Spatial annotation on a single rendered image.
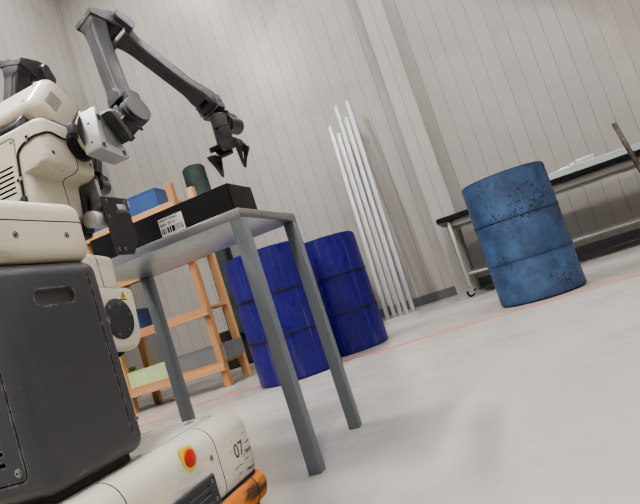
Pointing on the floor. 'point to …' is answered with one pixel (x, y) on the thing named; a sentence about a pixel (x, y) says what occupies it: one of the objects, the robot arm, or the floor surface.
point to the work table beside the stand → (154, 253)
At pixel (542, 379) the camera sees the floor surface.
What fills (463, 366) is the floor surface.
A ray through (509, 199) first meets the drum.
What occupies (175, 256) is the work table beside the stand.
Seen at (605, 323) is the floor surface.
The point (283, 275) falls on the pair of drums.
